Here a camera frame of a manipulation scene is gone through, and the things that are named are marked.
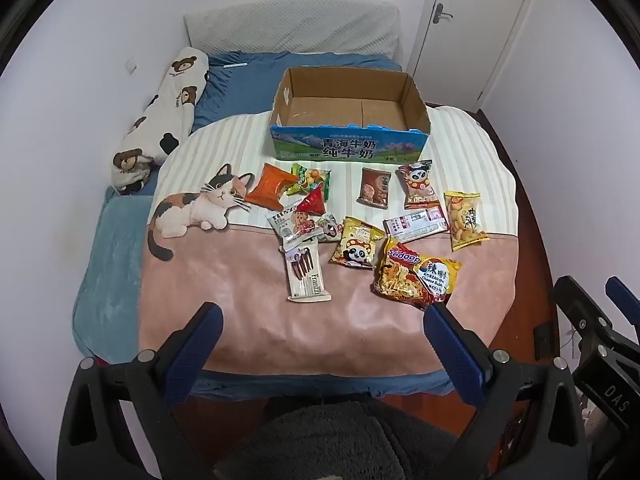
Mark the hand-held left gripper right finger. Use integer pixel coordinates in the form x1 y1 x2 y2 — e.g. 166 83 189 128
422 302 586 480

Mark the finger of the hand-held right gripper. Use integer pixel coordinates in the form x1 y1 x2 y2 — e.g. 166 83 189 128
551 275 617 348
604 276 640 333

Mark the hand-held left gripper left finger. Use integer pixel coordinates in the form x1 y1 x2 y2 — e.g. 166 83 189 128
56 301 224 480

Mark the yellow instant noodle packet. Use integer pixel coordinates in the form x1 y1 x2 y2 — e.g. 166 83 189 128
372 236 463 311

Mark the white wafer stick packet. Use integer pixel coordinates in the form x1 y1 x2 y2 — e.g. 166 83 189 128
284 240 332 303

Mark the yellow biscuit ball packet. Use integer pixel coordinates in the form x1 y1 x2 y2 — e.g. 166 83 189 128
444 190 490 252

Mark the yellow panda snack packet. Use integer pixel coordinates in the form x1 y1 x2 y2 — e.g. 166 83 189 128
329 216 387 268

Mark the white chocolate chip cookie packet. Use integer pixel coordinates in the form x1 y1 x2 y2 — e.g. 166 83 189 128
266 206 323 251

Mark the red panda snack packet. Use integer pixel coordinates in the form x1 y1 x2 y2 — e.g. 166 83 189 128
396 160 442 210

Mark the orange snack packet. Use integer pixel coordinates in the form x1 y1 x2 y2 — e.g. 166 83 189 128
245 163 299 211

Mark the brown biscuit packet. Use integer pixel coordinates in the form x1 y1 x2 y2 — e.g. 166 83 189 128
356 166 392 209

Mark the cardboard box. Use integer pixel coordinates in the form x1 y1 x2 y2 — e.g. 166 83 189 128
269 66 432 165

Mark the cat print blanket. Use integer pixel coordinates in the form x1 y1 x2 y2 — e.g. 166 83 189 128
137 105 526 376

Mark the light blue plush blanket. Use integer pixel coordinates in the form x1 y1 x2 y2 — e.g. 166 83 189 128
72 185 161 361

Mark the long white red packet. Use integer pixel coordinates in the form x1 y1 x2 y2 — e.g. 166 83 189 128
383 206 449 242

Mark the small white snack packet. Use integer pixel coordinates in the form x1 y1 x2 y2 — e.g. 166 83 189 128
312 213 345 243

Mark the red triangular snack packet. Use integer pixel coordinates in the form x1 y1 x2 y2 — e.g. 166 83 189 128
296 185 327 217

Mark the green candy packet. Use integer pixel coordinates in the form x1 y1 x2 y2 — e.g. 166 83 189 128
286 161 332 200

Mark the bear print long pillow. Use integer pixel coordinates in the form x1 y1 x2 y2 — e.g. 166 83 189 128
111 46 210 196

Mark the blue bed sheet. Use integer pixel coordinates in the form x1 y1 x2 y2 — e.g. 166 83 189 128
107 50 456 402

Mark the white door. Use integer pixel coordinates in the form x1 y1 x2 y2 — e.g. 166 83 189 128
407 0 543 111

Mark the white quilted headboard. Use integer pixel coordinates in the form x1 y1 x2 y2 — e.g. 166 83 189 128
183 0 403 61

